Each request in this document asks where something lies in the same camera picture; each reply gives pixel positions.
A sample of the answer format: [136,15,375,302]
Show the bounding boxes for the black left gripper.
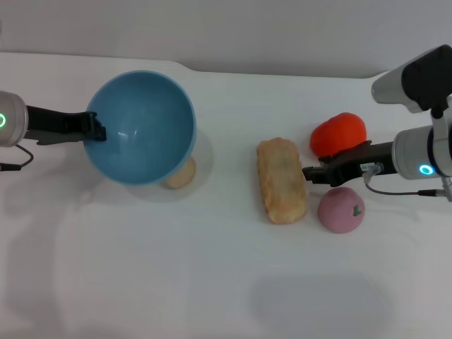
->
[24,105,107,146]

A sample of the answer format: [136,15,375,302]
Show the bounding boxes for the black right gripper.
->
[302,140,398,187]

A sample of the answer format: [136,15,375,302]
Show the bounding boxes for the orange striped bread loaf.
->
[256,137,307,225]

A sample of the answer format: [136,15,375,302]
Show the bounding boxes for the blue bowl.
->
[83,70,197,186]

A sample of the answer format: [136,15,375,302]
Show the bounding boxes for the pink apple toy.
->
[316,186,366,234]

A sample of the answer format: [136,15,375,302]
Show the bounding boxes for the red pear toy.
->
[309,112,367,158]

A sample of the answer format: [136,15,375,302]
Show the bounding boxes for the beige round bun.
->
[164,157,197,190]

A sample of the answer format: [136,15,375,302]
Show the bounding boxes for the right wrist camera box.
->
[371,44,452,114]

